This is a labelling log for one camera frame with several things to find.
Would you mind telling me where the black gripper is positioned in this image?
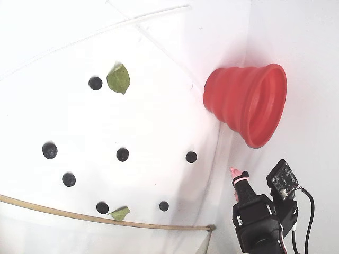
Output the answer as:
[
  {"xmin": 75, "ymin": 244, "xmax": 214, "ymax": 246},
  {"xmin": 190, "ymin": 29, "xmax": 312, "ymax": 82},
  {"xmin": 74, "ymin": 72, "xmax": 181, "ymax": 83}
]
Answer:
[{"xmin": 229, "ymin": 166, "xmax": 287, "ymax": 254}]

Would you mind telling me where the red ribbed collapsible cup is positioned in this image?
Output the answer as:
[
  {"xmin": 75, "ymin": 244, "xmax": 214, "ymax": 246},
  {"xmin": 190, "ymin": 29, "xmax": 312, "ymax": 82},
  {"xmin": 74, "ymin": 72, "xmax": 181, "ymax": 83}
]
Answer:
[{"xmin": 202, "ymin": 62, "xmax": 288, "ymax": 149}]

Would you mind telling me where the thin wooden stick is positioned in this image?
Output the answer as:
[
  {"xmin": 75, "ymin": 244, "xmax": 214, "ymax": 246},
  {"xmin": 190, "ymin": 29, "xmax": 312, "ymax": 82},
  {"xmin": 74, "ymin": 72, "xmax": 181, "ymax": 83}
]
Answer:
[{"xmin": 0, "ymin": 194, "xmax": 216, "ymax": 232}]

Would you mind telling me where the large curled green leaf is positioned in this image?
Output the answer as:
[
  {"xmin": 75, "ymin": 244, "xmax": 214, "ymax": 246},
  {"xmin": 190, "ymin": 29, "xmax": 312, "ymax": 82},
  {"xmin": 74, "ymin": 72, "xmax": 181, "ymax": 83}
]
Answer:
[{"xmin": 107, "ymin": 206, "xmax": 131, "ymax": 221}]

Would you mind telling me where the white paper sheet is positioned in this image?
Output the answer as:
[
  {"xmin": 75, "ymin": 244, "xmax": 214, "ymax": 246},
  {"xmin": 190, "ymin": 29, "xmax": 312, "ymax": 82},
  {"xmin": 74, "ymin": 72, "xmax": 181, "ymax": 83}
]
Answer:
[{"xmin": 0, "ymin": 12, "xmax": 222, "ymax": 254}]

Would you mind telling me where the straight white plastic tube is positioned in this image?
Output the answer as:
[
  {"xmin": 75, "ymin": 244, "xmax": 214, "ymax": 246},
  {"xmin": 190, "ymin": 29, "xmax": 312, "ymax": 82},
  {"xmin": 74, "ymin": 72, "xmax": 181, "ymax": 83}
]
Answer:
[{"xmin": 134, "ymin": 23, "xmax": 206, "ymax": 98}]

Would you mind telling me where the small blueberry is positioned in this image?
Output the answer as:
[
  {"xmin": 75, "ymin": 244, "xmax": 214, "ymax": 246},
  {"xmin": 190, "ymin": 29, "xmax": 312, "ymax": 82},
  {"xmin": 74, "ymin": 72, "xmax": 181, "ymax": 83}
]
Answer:
[{"xmin": 88, "ymin": 76, "xmax": 103, "ymax": 91}]

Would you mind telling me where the curved white plastic tube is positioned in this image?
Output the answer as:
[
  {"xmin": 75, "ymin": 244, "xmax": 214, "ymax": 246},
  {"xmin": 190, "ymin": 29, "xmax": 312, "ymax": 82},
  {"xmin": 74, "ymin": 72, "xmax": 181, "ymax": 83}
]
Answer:
[{"xmin": 0, "ymin": 4, "xmax": 191, "ymax": 80}]

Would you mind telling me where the black camera module with board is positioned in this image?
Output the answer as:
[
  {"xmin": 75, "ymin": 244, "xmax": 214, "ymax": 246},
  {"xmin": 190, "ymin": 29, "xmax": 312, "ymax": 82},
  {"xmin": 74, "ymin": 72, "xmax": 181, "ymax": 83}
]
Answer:
[{"xmin": 265, "ymin": 159, "xmax": 300, "ymax": 235}]

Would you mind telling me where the white red servo wire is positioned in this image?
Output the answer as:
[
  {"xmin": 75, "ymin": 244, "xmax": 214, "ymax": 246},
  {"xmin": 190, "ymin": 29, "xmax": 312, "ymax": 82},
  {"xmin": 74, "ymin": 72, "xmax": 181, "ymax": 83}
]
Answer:
[{"xmin": 279, "ymin": 224, "xmax": 297, "ymax": 254}]

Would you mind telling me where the black camera cable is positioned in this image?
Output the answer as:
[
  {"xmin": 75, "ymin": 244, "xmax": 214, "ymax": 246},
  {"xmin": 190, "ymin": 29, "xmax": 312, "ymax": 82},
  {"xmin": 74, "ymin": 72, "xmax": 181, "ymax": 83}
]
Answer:
[{"xmin": 291, "ymin": 186, "xmax": 316, "ymax": 254}]

